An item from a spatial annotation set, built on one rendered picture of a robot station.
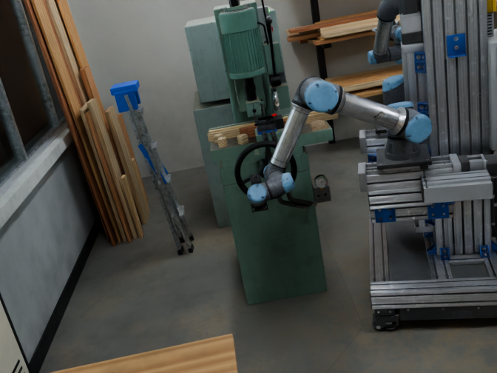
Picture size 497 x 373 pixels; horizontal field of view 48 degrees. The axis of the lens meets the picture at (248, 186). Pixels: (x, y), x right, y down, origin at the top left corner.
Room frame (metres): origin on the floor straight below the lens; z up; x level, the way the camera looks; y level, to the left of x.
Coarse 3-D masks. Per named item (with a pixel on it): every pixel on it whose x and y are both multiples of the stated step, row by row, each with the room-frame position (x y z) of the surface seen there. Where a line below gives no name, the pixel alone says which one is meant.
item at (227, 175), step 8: (304, 152) 2.58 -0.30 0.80; (296, 160) 2.57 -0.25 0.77; (304, 160) 2.57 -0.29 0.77; (224, 168) 2.58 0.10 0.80; (232, 168) 2.58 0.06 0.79; (240, 168) 2.58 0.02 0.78; (248, 168) 2.58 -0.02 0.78; (256, 168) 2.58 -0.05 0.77; (288, 168) 2.57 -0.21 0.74; (304, 168) 2.57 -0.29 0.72; (224, 176) 2.58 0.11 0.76; (232, 176) 2.58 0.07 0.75; (248, 176) 2.58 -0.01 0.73; (224, 184) 2.58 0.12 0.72
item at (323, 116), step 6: (312, 114) 2.74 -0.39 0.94; (318, 114) 2.72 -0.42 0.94; (324, 114) 2.72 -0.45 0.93; (336, 114) 2.72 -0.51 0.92; (312, 120) 2.72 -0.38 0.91; (324, 120) 2.72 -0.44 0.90; (216, 132) 2.74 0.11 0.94; (222, 132) 2.73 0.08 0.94; (228, 132) 2.73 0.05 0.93; (234, 132) 2.73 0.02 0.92; (210, 138) 2.73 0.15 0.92
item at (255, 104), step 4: (256, 100) 2.72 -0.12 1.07; (248, 104) 2.69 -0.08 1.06; (252, 104) 2.69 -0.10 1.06; (256, 104) 2.69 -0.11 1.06; (260, 104) 2.70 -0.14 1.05; (248, 108) 2.69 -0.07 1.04; (252, 108) 2.69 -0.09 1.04; (256, 108) 2.69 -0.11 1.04; (260, 108) 2.69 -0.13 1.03; (248, 112) 2.69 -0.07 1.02; (252, 112) 2.69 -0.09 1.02; (256, 112) 2.69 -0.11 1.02; (260, 112) 2.69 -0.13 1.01; (248, 116) 2.69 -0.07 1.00; (256, 116) 2.73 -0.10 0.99
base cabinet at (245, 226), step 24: (240, 192) 2.58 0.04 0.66; (312, 192) 2.57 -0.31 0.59; (240, 216) 2.58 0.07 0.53; (264, 216) 2.57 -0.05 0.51; (288, 216) 2.57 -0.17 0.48; (312, 216) 2.57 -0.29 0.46; (240, 240) 2.58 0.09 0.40; (264, 240) 2.57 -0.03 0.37; (288, 240) 2.57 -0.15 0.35; (312, 240) 2.57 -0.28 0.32; (240, 264) 2.58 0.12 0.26; (264, 264) 2.57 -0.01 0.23; (288, 264) 2.57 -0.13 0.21; (312, 264) 2.57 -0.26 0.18; (264, 288) 2.58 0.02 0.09; (288, 288) 2.57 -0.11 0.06; (312, 288) 2.57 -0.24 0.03
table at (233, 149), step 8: (304, 128) 2.66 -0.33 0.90; (328, 128) 2.58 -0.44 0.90; (248, 136) 2.70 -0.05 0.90; (304, 136) 2.57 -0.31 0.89; (312, 136) 2.57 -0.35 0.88; (320, 136) 2.57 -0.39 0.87; (328, 136) 2.57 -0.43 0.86; (216, 144) 2.67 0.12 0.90; (232, 144) 2.61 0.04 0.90; (240, 144) 2.59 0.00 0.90; (248, 144) 2.58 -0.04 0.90; (304, 144) 2.57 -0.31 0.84; (216, 152) 2.58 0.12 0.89; (224, 152) 2.58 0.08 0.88; (232, 152) 2.58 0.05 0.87; (240, 152) 2.58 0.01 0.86; (256, 152) 2.51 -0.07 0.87; (272, 152) 2.48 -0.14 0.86; (216, 160) 2.58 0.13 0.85; (256, 160) 2.48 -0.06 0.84
